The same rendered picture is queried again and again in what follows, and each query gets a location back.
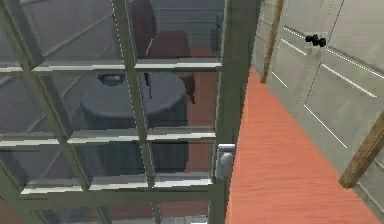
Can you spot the grey glass-paned door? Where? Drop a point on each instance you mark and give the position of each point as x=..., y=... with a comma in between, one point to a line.
x=140, y=133

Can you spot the dark red chair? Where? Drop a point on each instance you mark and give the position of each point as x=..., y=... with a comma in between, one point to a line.
x=166, y=43

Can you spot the round grey table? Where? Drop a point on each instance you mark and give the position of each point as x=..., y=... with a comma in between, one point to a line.
x=110, y=103

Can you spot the dark grey bowl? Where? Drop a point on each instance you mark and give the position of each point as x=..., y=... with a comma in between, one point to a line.
x=111, y=78

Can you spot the white panelled door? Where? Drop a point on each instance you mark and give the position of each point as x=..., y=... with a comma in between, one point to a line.
x=326, y=86

